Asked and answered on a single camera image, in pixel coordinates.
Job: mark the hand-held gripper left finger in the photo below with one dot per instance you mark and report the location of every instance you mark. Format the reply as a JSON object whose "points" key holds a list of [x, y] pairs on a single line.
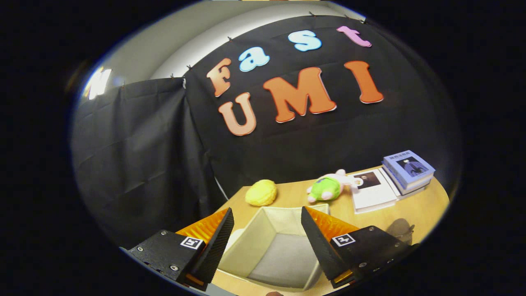
{"points": [[215, 250]]}

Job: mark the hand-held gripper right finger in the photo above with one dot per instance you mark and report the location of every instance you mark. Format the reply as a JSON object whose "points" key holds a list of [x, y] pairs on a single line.
{"points": [[320, 246]]}

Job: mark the beige fabric storage box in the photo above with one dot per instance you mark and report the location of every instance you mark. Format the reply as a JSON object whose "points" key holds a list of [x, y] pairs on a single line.
{"points": [[283, 255]]}

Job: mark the brown fuzzy shoe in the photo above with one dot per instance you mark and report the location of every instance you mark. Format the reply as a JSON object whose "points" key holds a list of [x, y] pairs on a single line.
{"points": [[400, 228]]}

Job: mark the green and pink plush toy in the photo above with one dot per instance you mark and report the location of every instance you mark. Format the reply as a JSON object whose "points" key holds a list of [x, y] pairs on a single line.
{"points": [[324, 189]]}

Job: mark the white book with dark photo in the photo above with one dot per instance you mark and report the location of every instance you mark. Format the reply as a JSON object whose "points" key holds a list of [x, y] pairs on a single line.
{"points": [[372, 199]]}

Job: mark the yellow plush toy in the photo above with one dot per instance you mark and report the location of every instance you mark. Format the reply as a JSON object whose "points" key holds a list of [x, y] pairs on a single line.
{"points": [[261, 193]]}

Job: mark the dark cover book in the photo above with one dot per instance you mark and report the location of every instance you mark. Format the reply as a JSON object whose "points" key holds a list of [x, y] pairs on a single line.
{"points": [[417, 184]]}

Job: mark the blue cover book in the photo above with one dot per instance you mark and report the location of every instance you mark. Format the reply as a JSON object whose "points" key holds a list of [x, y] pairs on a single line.
{"points": [[407, 166]]}

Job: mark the black backdrop cloth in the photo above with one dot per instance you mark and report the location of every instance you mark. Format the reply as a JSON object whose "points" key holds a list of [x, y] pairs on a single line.
{"points": [[164, 144]]}

